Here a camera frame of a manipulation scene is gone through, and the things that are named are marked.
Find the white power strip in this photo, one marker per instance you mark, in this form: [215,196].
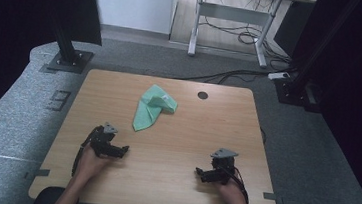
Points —
[278,76]

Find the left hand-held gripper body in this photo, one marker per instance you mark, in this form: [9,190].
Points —
[101,141]

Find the black chair armrest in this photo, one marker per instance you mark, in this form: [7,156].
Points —
[45,198]

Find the grey floor socket plate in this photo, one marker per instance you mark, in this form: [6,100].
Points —
[58,100]

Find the person's left hand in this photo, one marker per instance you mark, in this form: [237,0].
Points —
[91,165]

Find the green towel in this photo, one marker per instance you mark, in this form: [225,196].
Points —
[149,112]

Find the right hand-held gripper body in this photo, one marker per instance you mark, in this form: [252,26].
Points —
[224,166]

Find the desk with white metal legs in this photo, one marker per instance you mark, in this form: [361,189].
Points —
[234,15]

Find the black box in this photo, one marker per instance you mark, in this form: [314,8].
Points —
[292,25]

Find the black metal stand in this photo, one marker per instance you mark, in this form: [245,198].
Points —
[299,90]
[69,59]

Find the dark curtain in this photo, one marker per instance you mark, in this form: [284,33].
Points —
[15,32]
[360,99]

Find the person's right hand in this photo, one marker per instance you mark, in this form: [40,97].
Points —
[233,194]

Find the grey tape strip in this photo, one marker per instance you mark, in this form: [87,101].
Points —
[269,196]
[42,172]

